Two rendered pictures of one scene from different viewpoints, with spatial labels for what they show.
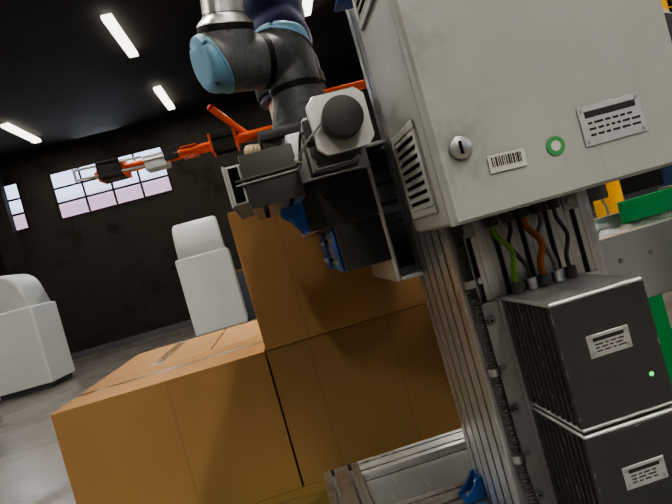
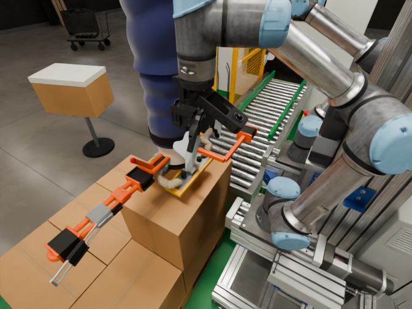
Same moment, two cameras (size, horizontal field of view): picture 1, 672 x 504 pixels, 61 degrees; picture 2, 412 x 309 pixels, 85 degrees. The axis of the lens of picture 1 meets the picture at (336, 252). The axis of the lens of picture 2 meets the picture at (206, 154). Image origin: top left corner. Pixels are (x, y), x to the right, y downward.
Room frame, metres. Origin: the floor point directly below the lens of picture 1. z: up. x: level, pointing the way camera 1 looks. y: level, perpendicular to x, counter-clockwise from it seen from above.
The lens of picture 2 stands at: (1.17, 0.61, 1.90)
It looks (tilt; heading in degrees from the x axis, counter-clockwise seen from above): 41 degrees down; 307
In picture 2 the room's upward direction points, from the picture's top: straight up
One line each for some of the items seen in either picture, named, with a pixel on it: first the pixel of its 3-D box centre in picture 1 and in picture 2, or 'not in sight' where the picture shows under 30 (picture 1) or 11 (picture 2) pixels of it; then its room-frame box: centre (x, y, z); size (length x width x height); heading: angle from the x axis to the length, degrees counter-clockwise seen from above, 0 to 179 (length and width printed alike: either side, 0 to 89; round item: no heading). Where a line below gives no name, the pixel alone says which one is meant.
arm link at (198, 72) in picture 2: not in sight; (196, 67); (1.45, 0.26, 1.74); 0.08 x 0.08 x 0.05
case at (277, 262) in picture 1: (339, 254); (182, 199); (1.81, -0.01, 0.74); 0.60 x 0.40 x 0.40; 97
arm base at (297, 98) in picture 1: (301, 108); (274, 212); (1.26, -0.01, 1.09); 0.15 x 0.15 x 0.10
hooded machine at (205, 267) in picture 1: (209, 275); not in sight; (8.05, 1.82, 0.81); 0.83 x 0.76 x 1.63; 5
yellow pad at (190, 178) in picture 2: not in sight; (191, 168); (1.72, -0.01, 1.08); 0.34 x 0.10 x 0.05; 95
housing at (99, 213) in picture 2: (157, 162); (100, 215); (1.77, 0.46, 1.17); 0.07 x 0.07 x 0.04; 5
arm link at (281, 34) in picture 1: (284, 57); (281, 196); (1.26, -0.01, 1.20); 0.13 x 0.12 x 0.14; 122
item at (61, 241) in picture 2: (114, 171); (65, 243); (1.77, 0.60, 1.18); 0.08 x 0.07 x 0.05; 95
